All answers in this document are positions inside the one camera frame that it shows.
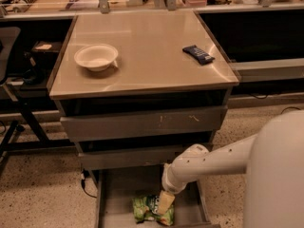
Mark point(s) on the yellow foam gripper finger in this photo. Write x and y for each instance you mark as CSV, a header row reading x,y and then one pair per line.
x,y
165,201

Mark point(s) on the green rice chip bag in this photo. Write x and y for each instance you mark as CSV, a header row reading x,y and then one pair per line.
x,y
145,208

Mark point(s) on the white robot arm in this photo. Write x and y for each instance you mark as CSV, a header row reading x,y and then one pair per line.
x,y
273,163

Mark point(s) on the grey middle drawer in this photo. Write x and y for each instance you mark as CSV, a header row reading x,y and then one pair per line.
x,y
131,157

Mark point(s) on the grey open bottom drawer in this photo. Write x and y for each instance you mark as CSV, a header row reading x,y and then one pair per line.
x,y
117,188

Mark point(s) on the grey top drawer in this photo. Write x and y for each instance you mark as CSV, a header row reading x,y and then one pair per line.
x,y
143,123

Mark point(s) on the grey drawer cabinet with counter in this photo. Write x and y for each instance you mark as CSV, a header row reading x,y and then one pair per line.
x,y
151,72

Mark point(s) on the dark blue snack bar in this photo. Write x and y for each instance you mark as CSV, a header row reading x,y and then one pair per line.
x,y
202,57

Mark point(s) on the white paper bowl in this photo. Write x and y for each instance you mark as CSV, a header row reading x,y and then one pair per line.
x,y
96,57

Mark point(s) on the black box with label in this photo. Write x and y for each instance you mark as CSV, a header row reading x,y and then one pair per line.
x,y
43,46

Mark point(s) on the black coiled tool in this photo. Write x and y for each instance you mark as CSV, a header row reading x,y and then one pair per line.
x,y
23,5

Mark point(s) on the black power adapter with cable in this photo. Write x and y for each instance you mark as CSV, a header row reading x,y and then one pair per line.
x,y
290,109

